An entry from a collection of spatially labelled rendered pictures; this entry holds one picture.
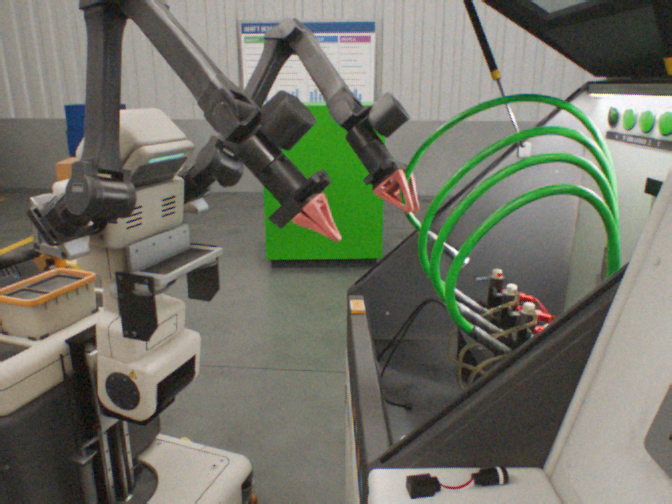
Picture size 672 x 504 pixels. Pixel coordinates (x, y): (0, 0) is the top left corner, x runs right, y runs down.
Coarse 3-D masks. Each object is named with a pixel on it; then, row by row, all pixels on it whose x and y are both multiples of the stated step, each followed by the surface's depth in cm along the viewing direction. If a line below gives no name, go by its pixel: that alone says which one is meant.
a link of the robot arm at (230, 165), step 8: (224, 152) 139; (224, 160) 137; (232, 160) 140; (224, 168) 138; (232, 168) 139; (208, 176) 138; (216, 176) 139; (224, 176) 139; (232, 176) 140; (224, 184) 141
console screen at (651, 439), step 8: (664, 400) 50; (664, 408) 50; (656, 416) 50; (664, 416) 49; (656, 424) 50; (664, 424) 49; (648, 432) 51; (656, 432) 50; (664, 432) 49; (648, 440) 51; (656, 440) 50; (664, 440) 49; (648, 448) 51; (656, 448) 50; (664, 448) 49; (656, 456) 49; (664, 456) 48; (664, 464) 48
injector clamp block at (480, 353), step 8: (464, 336) 103; (512, 336) 103; (464, 344) 102; (480, 344) 100; (472, 352) 97; (480, 352) 97; (488, 352) 97; (464, 360) 102; (472, 360) 97; (480, 360) 94; (464, 368) 102; (480, 368) 92; (488, 368) 92; (464, 376) 102; (480, 376) 92
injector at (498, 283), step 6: (492, 282) 98; (498, 282) 97; (492, 288) 98; (498, 288) 98; (492, 294) 98; (480, 300) 99; (492, 300) 99; (498, 300) 98; (486, 306) 99; (492, 306) 99; (498, 312) 99; (498, 318) 101
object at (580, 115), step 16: (512, 96) 94; (528, 96) 93; (544, 96) 92; (464, 112) 97; (576, 112) 92; (448, 128) 98; (592, 128) 92; (416, 160) 101; (608, 160) 93; (400, 192) 104; (416, 224) 104
